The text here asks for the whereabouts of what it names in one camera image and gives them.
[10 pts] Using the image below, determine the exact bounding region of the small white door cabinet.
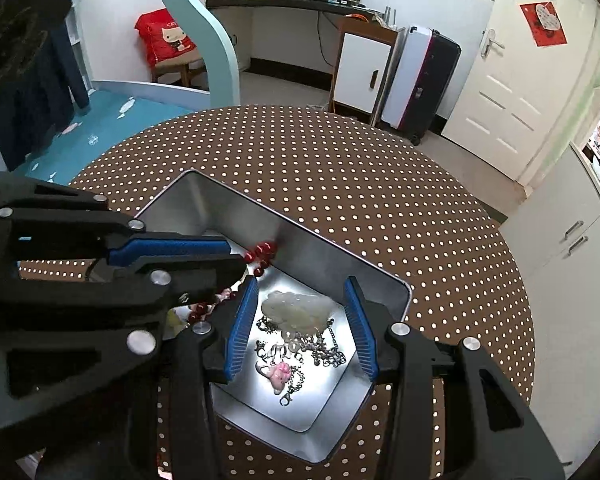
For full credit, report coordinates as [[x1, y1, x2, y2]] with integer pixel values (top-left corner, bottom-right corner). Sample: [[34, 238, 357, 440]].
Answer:
[[330, 16, 401, 126]]

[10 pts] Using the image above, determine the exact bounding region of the dark desk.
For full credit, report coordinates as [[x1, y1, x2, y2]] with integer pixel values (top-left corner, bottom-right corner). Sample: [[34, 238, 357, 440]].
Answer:
[[205, 0, 381, 17]]

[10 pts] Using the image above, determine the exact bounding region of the teal bunk bed frame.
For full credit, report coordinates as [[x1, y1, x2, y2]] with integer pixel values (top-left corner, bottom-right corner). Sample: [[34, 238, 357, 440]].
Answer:
[[147, 0, 243, 108]]

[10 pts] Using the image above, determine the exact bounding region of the dark red bead bracelet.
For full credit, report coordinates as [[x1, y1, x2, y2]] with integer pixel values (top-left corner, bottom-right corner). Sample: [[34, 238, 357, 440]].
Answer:
[[187, 241, 281, 326]]

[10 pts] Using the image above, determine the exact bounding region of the dark cloth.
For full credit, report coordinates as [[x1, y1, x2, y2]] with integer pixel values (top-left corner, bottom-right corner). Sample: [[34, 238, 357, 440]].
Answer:
[[0, 0, 73, 86]]

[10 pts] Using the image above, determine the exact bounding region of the grey metal tin box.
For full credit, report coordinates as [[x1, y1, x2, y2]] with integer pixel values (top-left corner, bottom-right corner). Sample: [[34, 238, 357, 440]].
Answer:
[[135, 170, 413, 465]]

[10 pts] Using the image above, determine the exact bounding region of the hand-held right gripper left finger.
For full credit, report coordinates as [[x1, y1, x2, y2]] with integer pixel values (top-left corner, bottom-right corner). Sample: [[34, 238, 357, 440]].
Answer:
[[37, 277, 260, 480]]

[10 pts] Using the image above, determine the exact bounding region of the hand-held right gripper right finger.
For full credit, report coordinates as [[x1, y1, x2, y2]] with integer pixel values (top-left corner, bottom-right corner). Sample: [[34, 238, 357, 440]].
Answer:
[[344, 276, 567, 480]]

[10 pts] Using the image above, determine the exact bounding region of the silver chain necklace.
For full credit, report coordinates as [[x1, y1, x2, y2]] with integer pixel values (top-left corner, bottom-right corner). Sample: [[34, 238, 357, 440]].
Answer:
[[255, 315, 348, 408]]

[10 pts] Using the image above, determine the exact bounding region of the blue candy print bed sheet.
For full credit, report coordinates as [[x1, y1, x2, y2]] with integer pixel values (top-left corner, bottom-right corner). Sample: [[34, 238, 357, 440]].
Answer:
[[17, 80, 211, 186]]

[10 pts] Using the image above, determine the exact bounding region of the pink white charm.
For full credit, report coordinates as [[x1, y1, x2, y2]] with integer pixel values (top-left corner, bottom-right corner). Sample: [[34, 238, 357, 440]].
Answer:
[[256, 362, 293, 393]]

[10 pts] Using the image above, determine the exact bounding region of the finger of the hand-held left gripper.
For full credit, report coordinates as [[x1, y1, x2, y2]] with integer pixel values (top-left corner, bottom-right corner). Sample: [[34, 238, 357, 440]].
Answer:
[[0, 172, 232, 268], [0, 255, 247, 432]]

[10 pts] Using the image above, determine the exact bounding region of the wooden chair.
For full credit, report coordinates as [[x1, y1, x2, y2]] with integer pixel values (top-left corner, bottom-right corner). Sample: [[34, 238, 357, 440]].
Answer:
[[152, 57, 208, 91]]

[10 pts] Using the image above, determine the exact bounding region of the white sideboard cabinet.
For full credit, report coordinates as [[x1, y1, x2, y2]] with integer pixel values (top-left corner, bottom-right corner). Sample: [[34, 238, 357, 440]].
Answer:
[[500, 142, 600, 461]]

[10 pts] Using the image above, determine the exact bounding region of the pale jade pendant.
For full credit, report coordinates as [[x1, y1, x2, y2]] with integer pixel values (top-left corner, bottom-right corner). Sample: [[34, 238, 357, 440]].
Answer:
[[261, 291, 333, 341]]

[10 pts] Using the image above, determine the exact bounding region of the red cartoon print bag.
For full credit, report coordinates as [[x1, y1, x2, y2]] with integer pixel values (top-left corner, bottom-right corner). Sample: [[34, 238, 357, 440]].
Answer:
[[134, 9, 198, 68]]

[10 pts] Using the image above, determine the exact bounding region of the white panel door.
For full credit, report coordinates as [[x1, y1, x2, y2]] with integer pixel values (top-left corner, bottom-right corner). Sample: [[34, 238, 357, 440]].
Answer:
[[440, 0, 600, 183]]

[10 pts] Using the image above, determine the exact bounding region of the dark blue hanging jacket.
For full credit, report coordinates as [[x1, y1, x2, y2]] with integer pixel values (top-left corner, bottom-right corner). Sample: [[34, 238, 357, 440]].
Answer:
[[0, 25, 90, 166]]

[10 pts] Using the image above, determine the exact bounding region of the metal door handle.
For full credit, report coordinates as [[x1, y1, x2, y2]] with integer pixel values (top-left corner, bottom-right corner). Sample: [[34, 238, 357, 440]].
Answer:
[[480, 30, 506, 61]]

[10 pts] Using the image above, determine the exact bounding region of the white and black suitcase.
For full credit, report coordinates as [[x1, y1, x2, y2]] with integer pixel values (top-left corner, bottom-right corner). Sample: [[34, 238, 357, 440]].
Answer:
[[380, 25, 462, 146]]

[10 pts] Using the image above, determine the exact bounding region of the red heart door decoration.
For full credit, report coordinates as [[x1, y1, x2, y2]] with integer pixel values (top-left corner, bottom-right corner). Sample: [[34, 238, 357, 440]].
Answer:
[[519, 1, 567, 48]]

